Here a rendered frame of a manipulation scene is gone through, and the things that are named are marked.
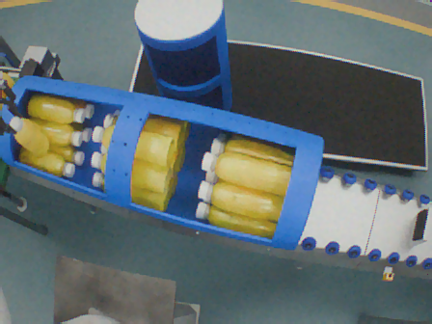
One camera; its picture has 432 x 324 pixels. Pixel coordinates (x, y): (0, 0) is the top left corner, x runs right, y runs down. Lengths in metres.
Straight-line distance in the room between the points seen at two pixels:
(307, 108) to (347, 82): 0.27
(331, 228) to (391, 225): 0.22
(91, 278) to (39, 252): 1.20
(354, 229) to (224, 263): 1.01
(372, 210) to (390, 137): 0.97
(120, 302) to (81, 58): 1.70
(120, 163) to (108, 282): 0.36
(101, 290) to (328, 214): 0.67
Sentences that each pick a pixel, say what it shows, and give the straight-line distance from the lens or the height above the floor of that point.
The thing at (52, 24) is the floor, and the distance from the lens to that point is 3.05.
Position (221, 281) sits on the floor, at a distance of 2.40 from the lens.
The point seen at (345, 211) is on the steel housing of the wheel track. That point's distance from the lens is 1.51.
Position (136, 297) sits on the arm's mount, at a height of 1.01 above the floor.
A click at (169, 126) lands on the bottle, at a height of 1.14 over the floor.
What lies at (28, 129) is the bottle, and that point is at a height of 1.25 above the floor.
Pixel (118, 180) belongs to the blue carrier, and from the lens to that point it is 1.26.
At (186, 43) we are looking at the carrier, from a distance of 1.58.
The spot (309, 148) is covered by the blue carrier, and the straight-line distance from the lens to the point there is 1.24.
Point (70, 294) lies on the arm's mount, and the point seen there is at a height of 1.02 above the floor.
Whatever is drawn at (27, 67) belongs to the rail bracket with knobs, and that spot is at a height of 1.00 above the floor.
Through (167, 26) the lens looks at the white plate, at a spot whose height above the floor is 1.04.
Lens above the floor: 2.39
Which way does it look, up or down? 75 degrees down
